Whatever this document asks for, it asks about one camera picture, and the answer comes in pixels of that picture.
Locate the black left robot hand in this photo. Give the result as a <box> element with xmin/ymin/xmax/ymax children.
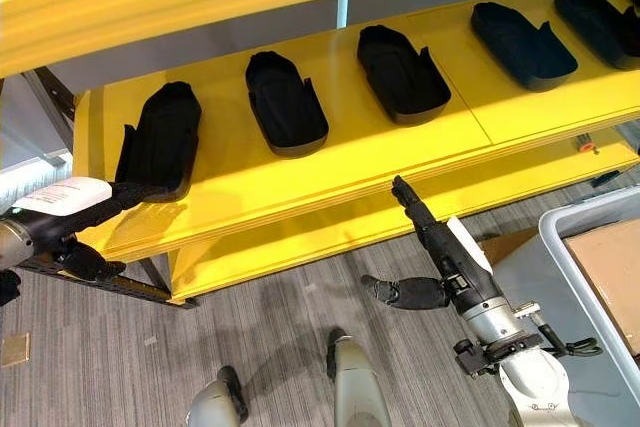
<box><xmin>9</xmin><ymin>175</ymin><xmax>167</xmax><ymax>282</ymax></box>

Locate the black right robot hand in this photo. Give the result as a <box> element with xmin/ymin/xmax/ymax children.
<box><xmin>360</xmin><ymin>174</ymin><xmax>505</xmax><ymax>317</ymax></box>

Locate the black sole-shaped part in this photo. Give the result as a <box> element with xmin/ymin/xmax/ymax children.
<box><xmin>114</xmin><ymin>80</ymin><xmax>204</xmax><ymax>204</ymax></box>
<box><xmin>244</xmin><ymin>50</ymin><xmax>331</xmax><ymax>159</ymax></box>
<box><xmin>469</xmin><ymin>1</ymin><xmax>580</xmax><ymax>93</ymax></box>
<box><xmin>553</xmin><ymin>0</ymin><xmax>640</xmax><ymax>71</ymax></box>
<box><xmin>356</xmin><ymin>24</ymin><xmax>453</xmax><ymax>127</ymax></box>

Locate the grey plastic box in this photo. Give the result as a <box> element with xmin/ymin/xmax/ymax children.
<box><xmin>492</xmin><ymin>185</ymin><xmax>640</xmax><ymax>401</ymax></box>

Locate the brown cardboard sheet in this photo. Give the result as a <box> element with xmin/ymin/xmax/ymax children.
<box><xmin>563</xmin><ymin>230</ymin><xmax>640</xmax><ymax>351</ymax></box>

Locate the brass floor plate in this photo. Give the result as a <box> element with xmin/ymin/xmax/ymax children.
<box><xmin>0</xmin><ymin>331</ymin><xmax>32</xmax><ymax>368</ymax></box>

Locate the small orange-capped fitting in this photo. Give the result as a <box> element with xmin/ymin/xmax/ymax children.
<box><xmin>573</xmin><ymin>133</ymin><xmax>601</xmax><ymax>157</ymax></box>

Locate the silver left robot leg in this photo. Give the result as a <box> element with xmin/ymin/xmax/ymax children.
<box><xmin>185</xmin><ymin>365</ymin><xmax>250</xmax><ymax>427</ymax></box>

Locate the black metal shelf frame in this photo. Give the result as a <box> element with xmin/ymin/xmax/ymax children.
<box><xmin>21</xmin><ymin>65</ymin><xmax>199</xmax><ymax>311</ymax></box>

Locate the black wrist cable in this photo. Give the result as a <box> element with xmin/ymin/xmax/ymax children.
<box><xmin>537</xmin><ymin>319</ymin><xmax>604</xmax><ymax>359</ymax></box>

